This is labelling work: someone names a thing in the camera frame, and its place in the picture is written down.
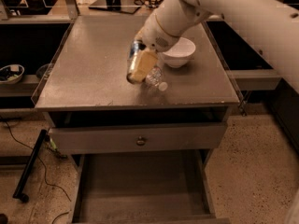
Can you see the brass drawer knob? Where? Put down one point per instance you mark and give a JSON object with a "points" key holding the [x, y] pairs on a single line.
{"points": [[141, 141]]}

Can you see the blue silver redbull can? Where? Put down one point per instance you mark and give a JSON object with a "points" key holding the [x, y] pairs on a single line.
{"points": [[135, 75]]}

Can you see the black monitor stand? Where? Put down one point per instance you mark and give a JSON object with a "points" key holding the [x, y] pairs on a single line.
{"points": [[121, 6]]}

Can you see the open grey middle drawer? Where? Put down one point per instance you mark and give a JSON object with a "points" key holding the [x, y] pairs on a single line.
{"points": [[166, 187]]}

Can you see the clear plastic water bottle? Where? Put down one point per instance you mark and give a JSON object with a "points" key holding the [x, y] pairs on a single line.
{"points": [[155, 80]]}

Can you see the white ceramic bowl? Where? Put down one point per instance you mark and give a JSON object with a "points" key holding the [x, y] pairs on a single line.
{"points": [[180, 54]]}

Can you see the grey wooden drawer cabinet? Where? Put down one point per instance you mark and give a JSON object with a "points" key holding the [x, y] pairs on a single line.
{"points": [[98, 98]]}

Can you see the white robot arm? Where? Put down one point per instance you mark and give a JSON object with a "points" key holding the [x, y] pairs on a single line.
{"points": [[268, 26]]}

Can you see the grey top drawer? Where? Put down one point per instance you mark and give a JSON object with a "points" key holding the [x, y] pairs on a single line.
{"points": [[117, 139]]}

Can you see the black bar on floor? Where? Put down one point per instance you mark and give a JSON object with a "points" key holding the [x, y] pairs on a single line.
{"points": [[18, 193]]}

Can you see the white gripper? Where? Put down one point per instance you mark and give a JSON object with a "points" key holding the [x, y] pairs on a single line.
{"points": [[154, 34]]}

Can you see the small bowl with items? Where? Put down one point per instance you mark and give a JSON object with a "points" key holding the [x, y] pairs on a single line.
{"points": [[11, 74]]}

